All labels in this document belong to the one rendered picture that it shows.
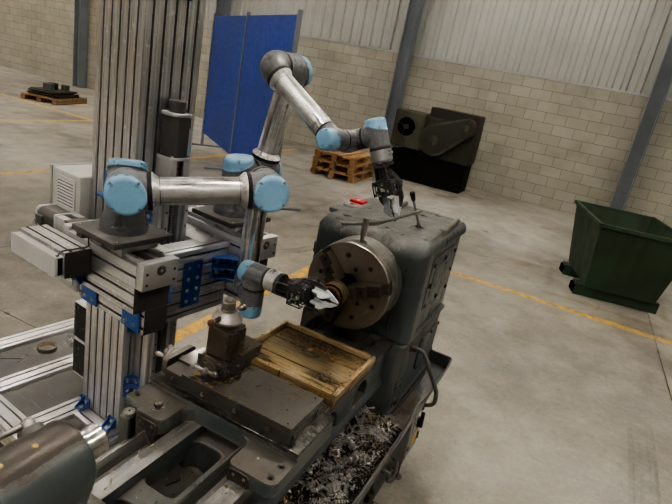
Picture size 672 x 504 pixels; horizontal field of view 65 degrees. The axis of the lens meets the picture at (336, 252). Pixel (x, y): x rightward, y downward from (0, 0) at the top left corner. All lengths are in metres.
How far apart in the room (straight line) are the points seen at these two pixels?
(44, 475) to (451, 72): 11.40
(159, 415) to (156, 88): 1.10
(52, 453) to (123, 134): 1.29
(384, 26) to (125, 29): 10.75
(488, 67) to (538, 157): 2.08
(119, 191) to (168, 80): 0.55
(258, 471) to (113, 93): 1.36
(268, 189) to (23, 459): 1.00
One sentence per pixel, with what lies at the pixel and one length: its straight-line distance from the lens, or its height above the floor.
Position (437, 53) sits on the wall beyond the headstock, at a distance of 12.09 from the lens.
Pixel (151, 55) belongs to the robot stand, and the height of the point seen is 1.70.
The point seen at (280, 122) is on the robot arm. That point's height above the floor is 1.54.
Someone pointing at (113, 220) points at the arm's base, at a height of 1.21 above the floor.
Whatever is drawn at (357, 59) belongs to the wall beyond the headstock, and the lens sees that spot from 12.62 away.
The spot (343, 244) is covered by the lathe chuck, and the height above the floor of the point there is 1.22.
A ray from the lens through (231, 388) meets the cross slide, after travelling 1.41.
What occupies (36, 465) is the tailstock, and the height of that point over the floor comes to 1.14.
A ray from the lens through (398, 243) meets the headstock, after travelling 1.91.
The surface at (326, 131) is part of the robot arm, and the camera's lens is 1.78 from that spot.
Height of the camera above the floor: 1.76
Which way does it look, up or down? 18 degrees down
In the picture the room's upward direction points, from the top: 11 degrees clockwise
